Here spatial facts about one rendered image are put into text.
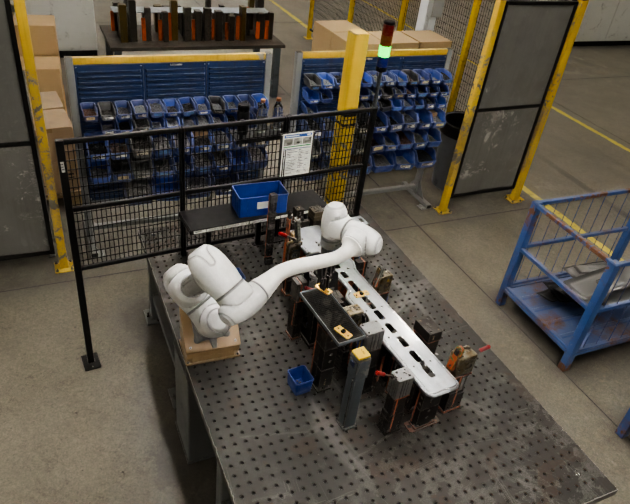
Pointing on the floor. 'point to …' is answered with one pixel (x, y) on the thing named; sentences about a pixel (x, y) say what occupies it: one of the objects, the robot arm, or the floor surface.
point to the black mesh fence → (190, 188)
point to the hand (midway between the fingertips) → (324, 282)
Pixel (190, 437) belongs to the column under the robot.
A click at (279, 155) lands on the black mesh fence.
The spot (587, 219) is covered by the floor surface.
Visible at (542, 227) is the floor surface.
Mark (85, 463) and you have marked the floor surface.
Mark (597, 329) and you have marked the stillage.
